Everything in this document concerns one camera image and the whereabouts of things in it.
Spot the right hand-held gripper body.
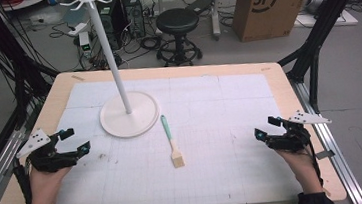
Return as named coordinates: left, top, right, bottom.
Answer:
left=262, top=106, right=335, bottom=157

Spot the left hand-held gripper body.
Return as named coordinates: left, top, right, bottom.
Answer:
left=13, top=124, right=80, bottom=177

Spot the person's left hand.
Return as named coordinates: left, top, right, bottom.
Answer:
left=24, top=162, right=76, bottom=204

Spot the person's right hand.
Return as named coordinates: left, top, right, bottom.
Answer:
left=274, top=144, right=324, bottom=197

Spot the grey tape strip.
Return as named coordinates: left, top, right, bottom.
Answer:
left=314, top=148, right=336, bottom=161

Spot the wooden table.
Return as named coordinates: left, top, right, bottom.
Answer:
left=0, top=46, right=349, bottom=204

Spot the white hook rack stand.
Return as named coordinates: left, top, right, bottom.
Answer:
left=59, top=0, right=163, bottom=145

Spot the white grid mat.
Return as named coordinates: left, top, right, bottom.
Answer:
left=42, top=61, right=305, bottom=204

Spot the white power supply unit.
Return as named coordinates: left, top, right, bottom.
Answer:
left=78, top=30, right=94, bottom=59

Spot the white power strip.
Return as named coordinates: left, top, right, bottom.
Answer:
left=66, top=22, right=90, bottom=38

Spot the brown cardboard box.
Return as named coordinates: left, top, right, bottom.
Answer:
left=227, top=0, right=328, bottom=44

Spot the black computer tower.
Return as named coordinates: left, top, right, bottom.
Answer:
left=96, top=0, right=129, bottom=52
left=121, top=0, right=148, bottom=40

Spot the white flat board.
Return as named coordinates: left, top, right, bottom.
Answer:
left=292, top=7, right=359, bottom=32

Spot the white metal stand leg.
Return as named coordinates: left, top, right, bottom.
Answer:
left=208, top=0, right=230, bottom=42

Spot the black round stool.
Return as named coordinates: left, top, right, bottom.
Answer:
left=151, top=6, right=206, bottom=70

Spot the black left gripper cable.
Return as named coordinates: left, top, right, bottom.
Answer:
left=11, top=156, right=35, bottom=204

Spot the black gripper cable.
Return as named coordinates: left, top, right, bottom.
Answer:
left=11, top=156, right=35, bottom=204
left=305, top=140, right=326, bottom=188

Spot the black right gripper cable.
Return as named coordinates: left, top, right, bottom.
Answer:
left=305, top=140, right=326, bottom=188

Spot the black metal frame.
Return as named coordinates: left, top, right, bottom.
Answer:
left=0, top=0, right=66, bottom=133
left=271, top=0, right=362, bottom=118

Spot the green handled wooden brush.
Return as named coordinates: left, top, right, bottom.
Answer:
left=159, top=112, right=187, bottom=170

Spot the tangle of black floor cables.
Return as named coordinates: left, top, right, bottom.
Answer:
left=47, top=12, right=167, bottom=76

